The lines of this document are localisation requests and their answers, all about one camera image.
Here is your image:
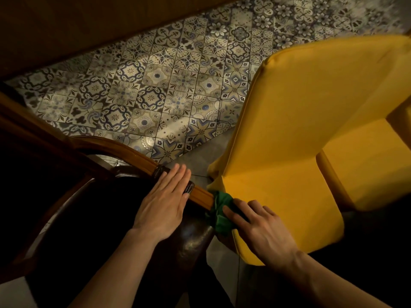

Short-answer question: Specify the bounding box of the person's left hand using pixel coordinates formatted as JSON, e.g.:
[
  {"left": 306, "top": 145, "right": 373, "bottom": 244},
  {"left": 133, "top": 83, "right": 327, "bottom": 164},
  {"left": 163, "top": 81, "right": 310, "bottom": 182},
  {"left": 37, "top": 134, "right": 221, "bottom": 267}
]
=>
[{"left": 131, "top": 163, "right": 192, "bottom": 245}]

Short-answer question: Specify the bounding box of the person's right hand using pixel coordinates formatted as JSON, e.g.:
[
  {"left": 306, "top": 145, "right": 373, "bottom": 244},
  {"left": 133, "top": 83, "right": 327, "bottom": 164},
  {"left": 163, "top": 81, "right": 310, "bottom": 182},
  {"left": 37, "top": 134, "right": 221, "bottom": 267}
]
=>
[{"left": 222, "top": 198, "right": 301, "bottom": 275}]

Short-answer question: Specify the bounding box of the green cloth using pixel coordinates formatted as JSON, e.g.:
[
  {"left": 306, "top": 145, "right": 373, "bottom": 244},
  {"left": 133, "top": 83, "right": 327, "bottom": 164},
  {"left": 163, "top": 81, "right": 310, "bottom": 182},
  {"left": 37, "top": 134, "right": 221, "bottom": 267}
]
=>
[{"left": 206, "top": 190, "right": 248, "bottom": 236}]

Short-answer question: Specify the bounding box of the person's left forearm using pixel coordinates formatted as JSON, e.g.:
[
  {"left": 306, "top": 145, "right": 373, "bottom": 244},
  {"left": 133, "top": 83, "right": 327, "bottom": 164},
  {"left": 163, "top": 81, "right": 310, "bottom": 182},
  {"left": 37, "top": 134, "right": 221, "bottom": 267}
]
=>
[{"left": 68, "top": 228, "right": 161, "bottom": 308}]

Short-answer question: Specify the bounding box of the person's right forearm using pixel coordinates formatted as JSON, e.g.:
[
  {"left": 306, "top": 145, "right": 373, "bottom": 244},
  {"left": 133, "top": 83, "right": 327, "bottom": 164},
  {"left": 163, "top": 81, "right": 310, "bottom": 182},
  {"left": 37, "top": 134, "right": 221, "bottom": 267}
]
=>
[{"left": 282, "top": 250, "right": 393, "bottom": 308}]

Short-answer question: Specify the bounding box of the dark wooden leather-seat chair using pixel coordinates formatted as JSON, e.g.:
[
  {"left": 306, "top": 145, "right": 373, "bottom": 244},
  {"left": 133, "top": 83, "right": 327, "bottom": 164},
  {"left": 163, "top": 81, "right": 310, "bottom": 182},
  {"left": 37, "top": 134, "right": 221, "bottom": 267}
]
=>
[{"left": 0, "top": 90, "right": 216, "bottom": 308}]

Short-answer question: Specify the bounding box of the yellow upholstered chair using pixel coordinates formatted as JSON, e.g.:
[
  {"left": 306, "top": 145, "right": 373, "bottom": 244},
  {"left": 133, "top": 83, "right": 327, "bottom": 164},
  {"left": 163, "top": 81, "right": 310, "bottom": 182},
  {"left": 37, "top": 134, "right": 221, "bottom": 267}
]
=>
[{"left": 207, "top": 34, "right": 411, "bottom": 267}]

